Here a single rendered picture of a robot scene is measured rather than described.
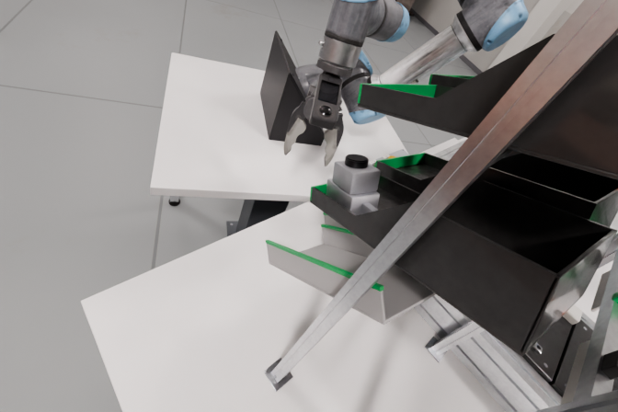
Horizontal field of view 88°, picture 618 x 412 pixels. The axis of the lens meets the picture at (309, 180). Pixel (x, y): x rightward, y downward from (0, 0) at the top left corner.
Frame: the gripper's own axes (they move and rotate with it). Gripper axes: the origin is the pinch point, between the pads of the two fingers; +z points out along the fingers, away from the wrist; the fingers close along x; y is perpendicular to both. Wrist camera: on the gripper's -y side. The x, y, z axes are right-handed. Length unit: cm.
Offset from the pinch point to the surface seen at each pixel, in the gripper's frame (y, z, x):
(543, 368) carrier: -23, 20, -57
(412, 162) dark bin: -9.4, -9.4, -18.1
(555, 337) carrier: -16, 18, -63
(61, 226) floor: 52, 93, 96
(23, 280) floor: 26, 99, 93
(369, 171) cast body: -27.6, -13.2, -5.8
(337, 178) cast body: -26.3, -10.4, -2.6
